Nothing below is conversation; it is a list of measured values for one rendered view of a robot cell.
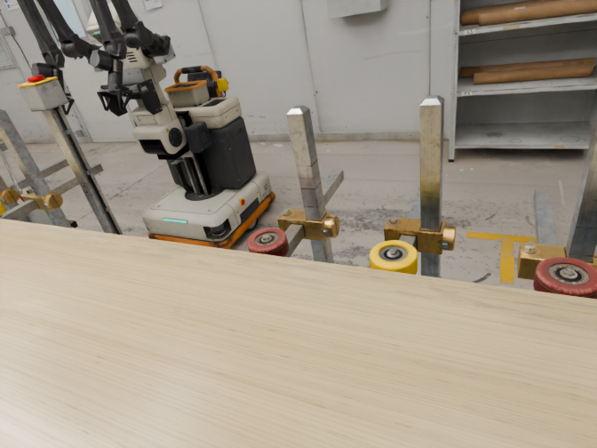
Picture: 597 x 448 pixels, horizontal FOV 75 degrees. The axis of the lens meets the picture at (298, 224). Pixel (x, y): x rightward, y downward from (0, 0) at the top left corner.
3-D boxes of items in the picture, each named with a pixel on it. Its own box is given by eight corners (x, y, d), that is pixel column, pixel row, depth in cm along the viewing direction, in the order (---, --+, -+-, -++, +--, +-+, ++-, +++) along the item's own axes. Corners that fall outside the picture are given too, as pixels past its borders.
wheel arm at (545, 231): (531, 203, 94) (534, 187, 91) (548, 204, 92) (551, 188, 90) (542, 340, 62) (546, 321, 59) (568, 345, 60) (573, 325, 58)
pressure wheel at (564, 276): (598, 345, 58) (617, 286, 52) (540, 349, 59) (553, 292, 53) (569, 307, 64) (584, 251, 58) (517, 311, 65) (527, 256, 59)
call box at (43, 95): (54, 106, 110) (40, 77, 106) (70, 105, 107) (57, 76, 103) (32, 115, 105) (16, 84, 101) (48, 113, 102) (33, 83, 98)
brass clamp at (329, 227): (290, 224, 98) (286, 206, 95) (341, 228, 92) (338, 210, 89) (280, 238, 93) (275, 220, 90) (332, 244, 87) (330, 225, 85)
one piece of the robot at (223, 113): (201, 184, 293) (162, 68, 250) (263, 188, 269) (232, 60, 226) (172, 207, 268) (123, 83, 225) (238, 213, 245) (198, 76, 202)
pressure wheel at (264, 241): (300, 285, 80) (290, 240, 74) (263, 299, 79) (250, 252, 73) (290, 264, 87) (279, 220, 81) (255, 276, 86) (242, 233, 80)
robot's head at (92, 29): (116, 26, 199) (91, 4, 186) (147, 20, 190) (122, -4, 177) (108, 51, 196) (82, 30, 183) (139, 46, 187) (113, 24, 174)
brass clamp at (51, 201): (43, 200, 141) (35, 188, 138) (67, 203, 135) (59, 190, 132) (27, 209, 136) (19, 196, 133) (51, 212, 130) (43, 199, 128)
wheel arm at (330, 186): (334, 181, 113) (332, 168, 111) (345, 181, 112) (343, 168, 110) (263, 277, 81) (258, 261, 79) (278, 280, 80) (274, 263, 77)
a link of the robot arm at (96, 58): (127, 44, 163) (113, 47, 167) (102, 34, 153) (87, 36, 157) (126, 74, 164) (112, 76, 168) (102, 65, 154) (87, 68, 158)
